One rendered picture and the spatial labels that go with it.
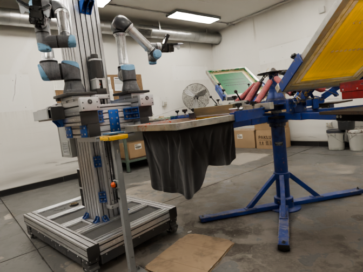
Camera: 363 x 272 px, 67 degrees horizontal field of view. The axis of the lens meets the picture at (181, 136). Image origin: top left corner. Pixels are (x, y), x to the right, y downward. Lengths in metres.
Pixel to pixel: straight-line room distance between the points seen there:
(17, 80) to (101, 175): 3.35
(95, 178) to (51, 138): 3.15
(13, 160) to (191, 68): 4.42
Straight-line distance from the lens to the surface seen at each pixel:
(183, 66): 7.06
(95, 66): 2.32
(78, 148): 2.50
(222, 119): 1.74
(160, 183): 1.93
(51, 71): 2.11
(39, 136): 5.38
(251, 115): 1.96
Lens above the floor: 1.06
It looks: 5 degrees down
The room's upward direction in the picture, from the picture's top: 7 degrees counter-clockwise
